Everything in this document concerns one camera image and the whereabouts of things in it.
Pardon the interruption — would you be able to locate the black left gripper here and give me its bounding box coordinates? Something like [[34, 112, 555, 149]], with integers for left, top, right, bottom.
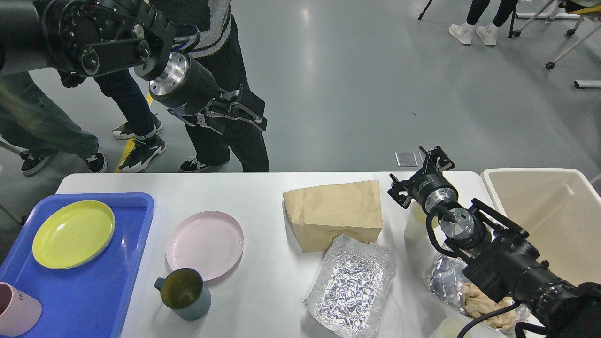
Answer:
[[149, 52, 268, 135]]

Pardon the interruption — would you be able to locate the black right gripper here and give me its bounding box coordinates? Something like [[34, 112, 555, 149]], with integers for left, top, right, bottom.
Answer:
[[388, 146, 460, 215]]

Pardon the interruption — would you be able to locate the pink plate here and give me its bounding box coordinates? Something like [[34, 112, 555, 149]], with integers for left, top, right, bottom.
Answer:
[[165, 210, 244, 281]]

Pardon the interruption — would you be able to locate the blue-grey mug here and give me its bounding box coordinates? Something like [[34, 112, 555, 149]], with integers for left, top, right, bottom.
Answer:
[[153, 268, 212, 321]]

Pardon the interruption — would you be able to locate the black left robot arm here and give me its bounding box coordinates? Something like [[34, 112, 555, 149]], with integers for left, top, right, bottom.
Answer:
[[0, 0, 268, 134]]

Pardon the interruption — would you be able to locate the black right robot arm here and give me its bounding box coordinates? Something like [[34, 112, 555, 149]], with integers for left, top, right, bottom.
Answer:
[[388, 147, 601, 338]]

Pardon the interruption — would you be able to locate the metal floor plate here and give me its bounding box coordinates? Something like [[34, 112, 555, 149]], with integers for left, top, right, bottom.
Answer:
[[395, 152, 419, 168]]

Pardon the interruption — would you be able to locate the white paper cup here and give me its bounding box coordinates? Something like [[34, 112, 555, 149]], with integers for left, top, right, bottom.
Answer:
[[404, 200, 429, 242]]

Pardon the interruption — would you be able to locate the person in grey sweater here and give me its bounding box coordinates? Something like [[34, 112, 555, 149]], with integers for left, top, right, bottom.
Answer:
[[152, 0, 269, 173]]

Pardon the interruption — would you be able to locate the person in dark jeans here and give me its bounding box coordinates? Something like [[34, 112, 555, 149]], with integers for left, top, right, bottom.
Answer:
[[94, 70, 167, 173]]

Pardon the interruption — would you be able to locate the crumpled foil with paper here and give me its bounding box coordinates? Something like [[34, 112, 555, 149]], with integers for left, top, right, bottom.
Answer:
[[423, 253, 530, 337]]

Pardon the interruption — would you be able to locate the brown paper bag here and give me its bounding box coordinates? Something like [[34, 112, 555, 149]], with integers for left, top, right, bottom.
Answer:
[[283, 180, 384, 253]]

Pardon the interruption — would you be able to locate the aluminium foil tray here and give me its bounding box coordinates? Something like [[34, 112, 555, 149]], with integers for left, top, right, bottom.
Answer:
[[304, 234, 397, 338]]

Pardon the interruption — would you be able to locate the beige plastic bin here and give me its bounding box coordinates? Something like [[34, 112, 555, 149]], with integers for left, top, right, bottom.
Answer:
[[481, 168, 601, 286]]

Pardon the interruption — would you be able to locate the person in white sneakers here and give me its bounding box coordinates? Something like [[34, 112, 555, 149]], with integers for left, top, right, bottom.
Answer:
[[448, 0, 520, 47]]

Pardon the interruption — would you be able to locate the white lid bottom edge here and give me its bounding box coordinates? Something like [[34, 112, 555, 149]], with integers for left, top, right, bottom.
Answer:
[[429, 317, 467, 338]]

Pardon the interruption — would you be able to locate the person in olive trousers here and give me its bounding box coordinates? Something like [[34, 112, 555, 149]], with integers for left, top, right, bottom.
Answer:
[[0, 71, 107, 176]]

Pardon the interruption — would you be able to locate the yellow plate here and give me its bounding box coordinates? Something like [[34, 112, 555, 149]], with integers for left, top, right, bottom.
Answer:
[[32, 200, 116, 270]]

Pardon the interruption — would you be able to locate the blue plastic tray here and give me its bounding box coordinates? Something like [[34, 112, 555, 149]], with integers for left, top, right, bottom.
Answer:
[[0, 192, 154, 338]]

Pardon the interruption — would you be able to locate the pink mug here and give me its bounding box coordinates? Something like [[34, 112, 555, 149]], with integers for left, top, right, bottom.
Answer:
[[0, 282, 42, 337]]

